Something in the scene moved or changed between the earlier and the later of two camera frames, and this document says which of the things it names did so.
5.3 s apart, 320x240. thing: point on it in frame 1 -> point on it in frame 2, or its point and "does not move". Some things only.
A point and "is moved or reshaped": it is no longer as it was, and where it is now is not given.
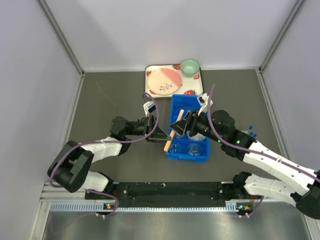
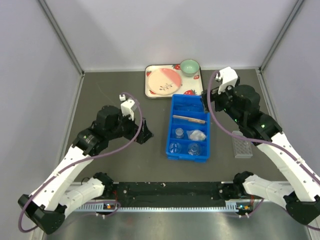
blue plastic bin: (183, 147) does not move
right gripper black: (191, 120) -> (215, 96)
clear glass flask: (194, 149) does not move
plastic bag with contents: (198, 137) does not move
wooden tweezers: (173, 132) is moved or reshaped
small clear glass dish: (178, 136) does not move
